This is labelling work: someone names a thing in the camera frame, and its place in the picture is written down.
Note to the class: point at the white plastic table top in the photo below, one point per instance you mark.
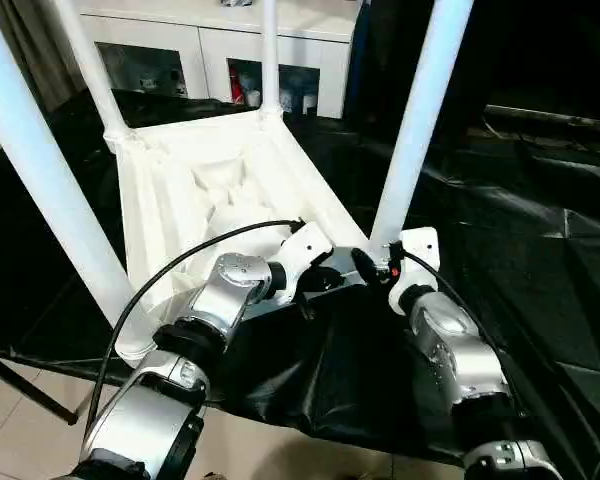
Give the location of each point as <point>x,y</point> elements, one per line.
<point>180,165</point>

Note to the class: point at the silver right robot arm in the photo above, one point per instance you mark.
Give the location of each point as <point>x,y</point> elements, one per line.
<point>450,345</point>

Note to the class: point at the black mat cover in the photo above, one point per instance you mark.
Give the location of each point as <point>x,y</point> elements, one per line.
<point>530,275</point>

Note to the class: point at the dark robot foot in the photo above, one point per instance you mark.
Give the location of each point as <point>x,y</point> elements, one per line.
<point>214,476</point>

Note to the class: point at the grey metal rod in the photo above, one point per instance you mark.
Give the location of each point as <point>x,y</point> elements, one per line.
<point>555,115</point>

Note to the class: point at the black case with gold label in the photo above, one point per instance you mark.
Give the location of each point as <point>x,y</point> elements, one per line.
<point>480,50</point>

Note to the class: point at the white cabinet with glass doors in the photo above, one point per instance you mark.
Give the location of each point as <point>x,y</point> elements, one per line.
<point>215,35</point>

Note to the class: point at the black metal stand leg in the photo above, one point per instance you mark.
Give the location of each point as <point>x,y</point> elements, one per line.
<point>35,395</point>

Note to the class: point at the grey curtain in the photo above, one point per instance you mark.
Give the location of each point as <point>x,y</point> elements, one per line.
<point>35,55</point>

